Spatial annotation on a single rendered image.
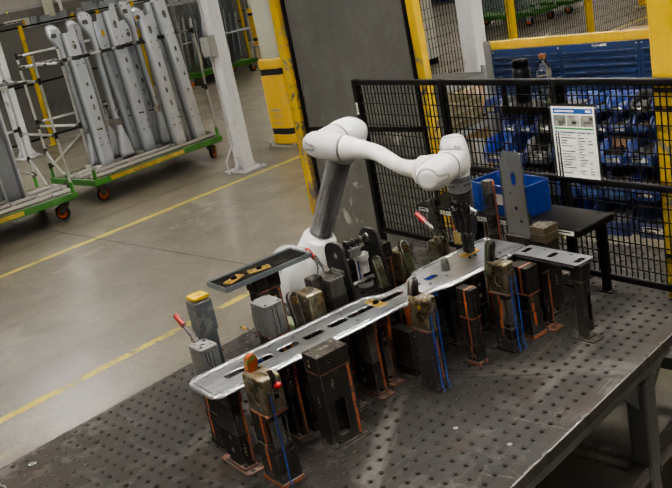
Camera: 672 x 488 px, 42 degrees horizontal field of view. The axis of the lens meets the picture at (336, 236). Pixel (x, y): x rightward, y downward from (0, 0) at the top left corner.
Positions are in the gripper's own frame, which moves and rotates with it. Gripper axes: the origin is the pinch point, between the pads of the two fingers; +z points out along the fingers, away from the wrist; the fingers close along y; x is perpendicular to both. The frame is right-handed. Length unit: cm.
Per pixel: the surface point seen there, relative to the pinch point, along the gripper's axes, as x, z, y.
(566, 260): 12.8, 6.0, 34.5
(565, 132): 54, -28, 6
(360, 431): -77, 34, 21
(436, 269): -14.4, 5.9, -3.4
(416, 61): 136, -40, -166
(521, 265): 6.0, 8.0, 19.5
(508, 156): 26.4, -25.7, 0.8
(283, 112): 362, 63, -680
